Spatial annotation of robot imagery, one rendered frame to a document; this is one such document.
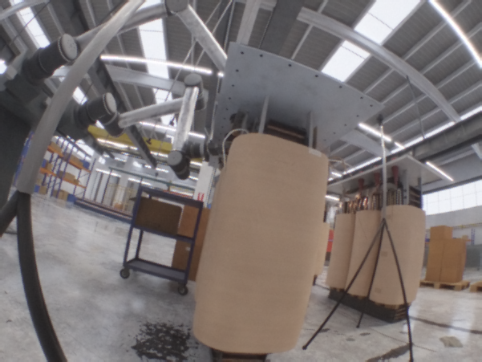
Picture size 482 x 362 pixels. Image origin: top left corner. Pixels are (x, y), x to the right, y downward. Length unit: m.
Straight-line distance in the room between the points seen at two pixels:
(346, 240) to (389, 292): 0.96
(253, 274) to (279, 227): 0.20
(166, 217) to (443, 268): 5.05
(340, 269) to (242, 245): 2.08
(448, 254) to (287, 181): 4.58
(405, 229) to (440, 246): 3.08
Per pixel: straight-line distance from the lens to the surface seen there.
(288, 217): 0.79
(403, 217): 2.16
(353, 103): 1.09
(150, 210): 2.01
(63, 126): 2.00
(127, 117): 2.05
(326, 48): 11.93
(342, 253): 2.71
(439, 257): 5.17
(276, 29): 4.82
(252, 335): 0.85
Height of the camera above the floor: 0.67
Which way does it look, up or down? 15 degrees up
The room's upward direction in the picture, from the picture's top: 12 degrees clockwise
